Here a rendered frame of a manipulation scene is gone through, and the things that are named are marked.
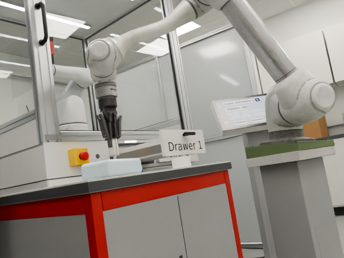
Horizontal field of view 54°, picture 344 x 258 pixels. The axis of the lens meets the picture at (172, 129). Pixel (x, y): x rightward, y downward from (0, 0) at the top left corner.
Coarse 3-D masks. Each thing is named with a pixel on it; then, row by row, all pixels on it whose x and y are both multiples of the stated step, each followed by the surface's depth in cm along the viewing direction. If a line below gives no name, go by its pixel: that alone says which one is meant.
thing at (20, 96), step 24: (0, 0) 162; (0, 24) 162; (24, 24) 147; (0, 48) 162; (24, 48) 147; (0, 72) 162; (24, 72) 147; (0, 96) 162; (24, 96) 147; (0, 120) 162
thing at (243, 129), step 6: (246, 96) 236; (252, 96) 235; (216, 108) 228; (216, 114) 223; (222, 126) 214; (240, 126) 213; (246, 126) 213; (252, 126) 213; (258, 126) 213; (264, 126) 214; (222, 132) 213; (228, 132) 213; (234, 132) 213; (240, 132) 214; (246, 132) 215
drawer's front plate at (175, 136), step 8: (160, 136) 138; (168, 136) 140; (176, 136) 144; (184, 136) 148; (192, 136) 153; (200, 136) 157; (184, 144) 147; (192, 144) 152; (168, 152) 138; (176, 152) 142; (184, 152) 146; (192, 152) 150; (200, 152) 155
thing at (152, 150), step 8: (144, 144) 146; (152, 144) 143; (160, 144) 140; (120, 152) 156; (128, 152) 152; (136, 152) 149; (144, 152) 146; (152, 152) 143; (160, 152) 140; (144, 160) 168
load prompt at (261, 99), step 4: (236, 100) 233; (240, 100) 233; (244, 100) 232; (248, 100) 232; (252, 100) 232; (256, 100) 232; (260, 100) 231; (264, 100) 231; (224, 104) 230; (228, 104) 230; (232, 104) 230; (236, 104) 229
